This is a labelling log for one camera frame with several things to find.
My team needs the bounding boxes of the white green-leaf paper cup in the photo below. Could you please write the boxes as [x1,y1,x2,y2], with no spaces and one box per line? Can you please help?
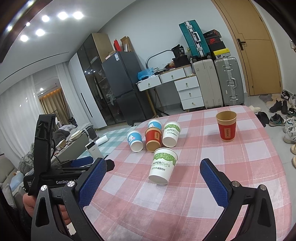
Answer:
[149,148,178,185]

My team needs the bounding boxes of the black glass cabinet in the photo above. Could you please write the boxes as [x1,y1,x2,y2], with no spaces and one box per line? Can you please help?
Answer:
[77,33,125,126]

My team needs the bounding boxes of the white green paper cup lying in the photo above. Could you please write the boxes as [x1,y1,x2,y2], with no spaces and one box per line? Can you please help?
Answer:
[162,121,181,148]

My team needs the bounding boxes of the black refrigerator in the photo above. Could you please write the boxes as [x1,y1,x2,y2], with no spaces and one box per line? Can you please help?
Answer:
[102,51,153,125]

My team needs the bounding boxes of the beige suitcase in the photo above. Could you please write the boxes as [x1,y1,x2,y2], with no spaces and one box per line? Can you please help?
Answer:
[193,59,223,108]

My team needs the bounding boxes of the blue plastic bag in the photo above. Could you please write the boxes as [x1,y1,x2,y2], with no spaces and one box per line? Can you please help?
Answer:
[137,68,154,80]

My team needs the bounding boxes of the blue rabbit cup rear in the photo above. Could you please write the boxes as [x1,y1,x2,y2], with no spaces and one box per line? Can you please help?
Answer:
[148,119,162,130]

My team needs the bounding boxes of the blue rabbit cup front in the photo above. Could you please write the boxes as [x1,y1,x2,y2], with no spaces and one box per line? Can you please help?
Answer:
[126,130,144,153]

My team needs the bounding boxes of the teal checked tablecloth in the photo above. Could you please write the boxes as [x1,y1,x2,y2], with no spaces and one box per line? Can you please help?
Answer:
[77,126,138,160]

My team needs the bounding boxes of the red paper cup upright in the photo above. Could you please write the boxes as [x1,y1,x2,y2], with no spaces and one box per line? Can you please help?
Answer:
[216,110,237,142]

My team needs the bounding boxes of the blue rabbit cup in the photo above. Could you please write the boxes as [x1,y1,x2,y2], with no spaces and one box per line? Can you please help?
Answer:
[148,119,162,130]
[126,130,144,153]

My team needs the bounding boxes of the white power bank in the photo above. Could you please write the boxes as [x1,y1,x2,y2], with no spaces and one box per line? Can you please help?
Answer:
[85,141,104,160]

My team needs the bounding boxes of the stacked shoe boxes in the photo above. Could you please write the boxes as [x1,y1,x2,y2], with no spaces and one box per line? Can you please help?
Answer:
[203,29,226,60]

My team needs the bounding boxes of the white drawer desk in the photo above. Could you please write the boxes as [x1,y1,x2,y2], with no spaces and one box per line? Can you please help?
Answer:
[137,65,205,117]

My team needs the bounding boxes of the teal suitcase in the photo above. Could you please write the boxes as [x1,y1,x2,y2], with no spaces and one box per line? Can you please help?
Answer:
[179,20,211,59]

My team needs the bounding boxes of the person's left hand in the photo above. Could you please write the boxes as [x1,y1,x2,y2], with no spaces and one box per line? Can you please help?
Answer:
[22,192,71,227]

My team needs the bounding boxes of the wooden door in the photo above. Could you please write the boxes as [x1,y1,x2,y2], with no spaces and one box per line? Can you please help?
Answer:
[213,1,281,95]

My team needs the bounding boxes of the silver suitcase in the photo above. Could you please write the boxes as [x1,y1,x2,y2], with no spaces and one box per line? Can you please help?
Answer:
[214,57,244,106]

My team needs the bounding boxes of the red paper cup lying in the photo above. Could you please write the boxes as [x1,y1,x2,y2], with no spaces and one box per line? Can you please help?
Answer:
[145,127,162,152]

